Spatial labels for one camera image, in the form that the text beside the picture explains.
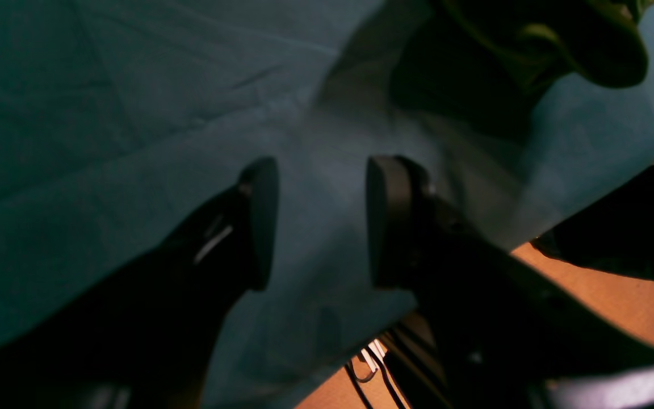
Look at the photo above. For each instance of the blue table cloth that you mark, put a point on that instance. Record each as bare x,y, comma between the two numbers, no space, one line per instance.
118,118

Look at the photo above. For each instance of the olive green t-shirt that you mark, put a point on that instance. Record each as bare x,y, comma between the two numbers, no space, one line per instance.
487,64

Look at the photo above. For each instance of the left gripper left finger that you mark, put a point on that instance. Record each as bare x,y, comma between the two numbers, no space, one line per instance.
144,336

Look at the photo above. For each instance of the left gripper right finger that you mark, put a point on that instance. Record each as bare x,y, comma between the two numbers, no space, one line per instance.
506,335

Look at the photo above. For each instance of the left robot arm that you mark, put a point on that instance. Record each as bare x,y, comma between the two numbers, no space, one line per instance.
614,235

